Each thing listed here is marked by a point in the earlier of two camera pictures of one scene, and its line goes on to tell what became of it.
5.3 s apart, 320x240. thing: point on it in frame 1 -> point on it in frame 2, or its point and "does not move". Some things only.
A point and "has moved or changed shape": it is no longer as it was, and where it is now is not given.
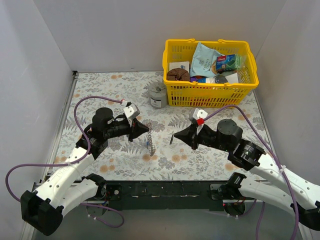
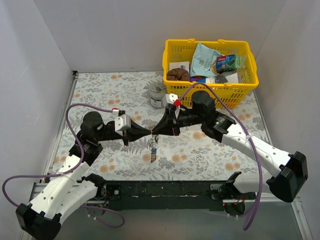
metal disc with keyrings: (151, 148) has moved or changed shape
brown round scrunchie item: (178, 74) does not move
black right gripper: (195, 136) -> (175, 122)
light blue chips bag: (203, 61) does not move
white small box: (184, 65) does not move
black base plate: (163, 195) does not move
